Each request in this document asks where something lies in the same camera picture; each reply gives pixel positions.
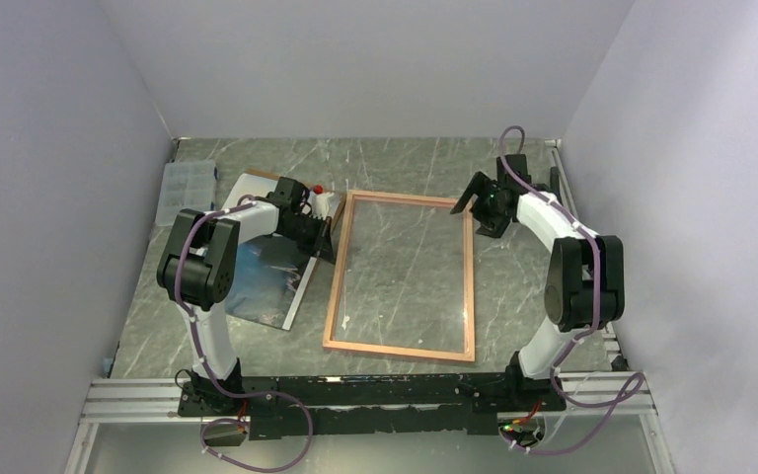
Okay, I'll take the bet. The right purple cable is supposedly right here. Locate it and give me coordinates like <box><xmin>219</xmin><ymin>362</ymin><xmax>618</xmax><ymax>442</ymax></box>
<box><xmin>497</xmin><ymin>125</ymin><xmax>645</xmax><ymax>457</ymax></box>

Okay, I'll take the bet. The clear acrylic sheet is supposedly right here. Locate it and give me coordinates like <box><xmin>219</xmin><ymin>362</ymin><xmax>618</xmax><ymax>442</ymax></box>
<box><xmin>335</xmin><ymin>201</ymin><xmax>471</xmax><ymax>352</ymax></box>

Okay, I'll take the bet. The landscape photo print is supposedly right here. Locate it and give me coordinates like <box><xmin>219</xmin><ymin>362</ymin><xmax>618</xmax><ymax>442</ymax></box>
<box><xmin>224</xmin><ymin>173</ymin><xmax>318</xmax><ymax>331</ymax></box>

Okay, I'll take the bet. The clear plastic organizer box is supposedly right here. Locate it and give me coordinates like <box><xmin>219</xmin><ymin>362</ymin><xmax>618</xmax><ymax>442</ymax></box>
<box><xmin>154</xmin><ymin>160</ymin><xmax>218</xmax><ymax>226</ymax></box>

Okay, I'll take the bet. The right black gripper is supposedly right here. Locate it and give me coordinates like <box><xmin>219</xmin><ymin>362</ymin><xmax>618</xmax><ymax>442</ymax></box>
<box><xmin>450</xmin><ymin>172</ymin><xmax>509</xmax><ymax>239</ymax></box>

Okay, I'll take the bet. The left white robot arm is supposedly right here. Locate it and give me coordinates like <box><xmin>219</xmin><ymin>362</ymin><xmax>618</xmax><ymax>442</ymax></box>
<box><xmin>156</xmin><ymin>177</ymin><xmax>341</xmax><ymax>415</ymax></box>

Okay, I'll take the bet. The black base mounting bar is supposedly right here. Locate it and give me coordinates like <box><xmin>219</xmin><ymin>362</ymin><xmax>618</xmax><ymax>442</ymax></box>
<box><xmin>178</xmin><ymin>368</ymin><xmax>567</xmax><ymax>440</ymax></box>

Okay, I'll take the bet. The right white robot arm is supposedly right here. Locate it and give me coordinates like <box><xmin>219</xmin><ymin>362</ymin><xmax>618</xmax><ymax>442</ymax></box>
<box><xmin>451</xmin><ymin>154</ymin><xmax>625</xmax><ymax>410</ymax></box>

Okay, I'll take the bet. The aluminium rail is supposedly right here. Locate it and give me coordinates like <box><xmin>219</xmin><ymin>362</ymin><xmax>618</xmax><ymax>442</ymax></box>
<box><xmin>80</xmin><ymin>371</ymin><xmax>658</xmax><ymax>424</ymax></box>

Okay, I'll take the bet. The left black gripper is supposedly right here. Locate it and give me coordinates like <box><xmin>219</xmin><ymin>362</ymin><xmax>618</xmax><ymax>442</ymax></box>
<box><xmin>280</xmin><ymin>212</ymin><xmax>338</xmax><ymax>265</ymax></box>

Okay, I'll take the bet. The purple cable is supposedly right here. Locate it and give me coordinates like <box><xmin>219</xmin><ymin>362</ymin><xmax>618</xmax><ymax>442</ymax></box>
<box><xmin>175</xmin><ymin>195</ymin><xmax>315</xmax><ymax>474</ymax></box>
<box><xmin>497</xmin><ymin>125</ymin><xmax>645</xmax><ymax>457</ymax></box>

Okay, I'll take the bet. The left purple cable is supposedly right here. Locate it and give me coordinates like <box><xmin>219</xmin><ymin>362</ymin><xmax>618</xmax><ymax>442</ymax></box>
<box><xmin>175</xmin><ymin>195</ymin><xmax>315</xmax><ymax>474</ymax></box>

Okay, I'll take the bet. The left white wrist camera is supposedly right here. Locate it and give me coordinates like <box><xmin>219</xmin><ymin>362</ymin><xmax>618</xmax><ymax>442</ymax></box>
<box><xmin>308</xmin><ymin>185</ymin><xmax>338</xmax><ymax>218</ymax></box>

